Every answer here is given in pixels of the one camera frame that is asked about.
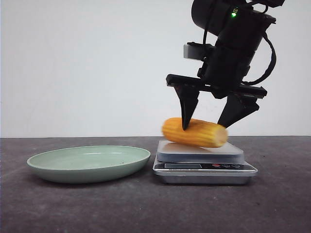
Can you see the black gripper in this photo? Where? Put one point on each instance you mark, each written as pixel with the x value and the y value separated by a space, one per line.
pixel 221 74

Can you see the yellow corn cob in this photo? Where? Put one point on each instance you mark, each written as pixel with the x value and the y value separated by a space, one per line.
pixel 198 133

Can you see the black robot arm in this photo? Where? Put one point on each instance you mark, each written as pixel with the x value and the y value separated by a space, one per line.
pixel 239 29

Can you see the silver digital kitchen scale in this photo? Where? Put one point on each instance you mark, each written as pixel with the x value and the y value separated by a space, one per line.
pixel 177 164

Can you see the green plate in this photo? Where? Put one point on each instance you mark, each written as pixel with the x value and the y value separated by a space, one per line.
pixel 88 164

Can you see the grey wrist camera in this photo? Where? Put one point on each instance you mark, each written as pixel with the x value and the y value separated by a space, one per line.
pixel 197 51

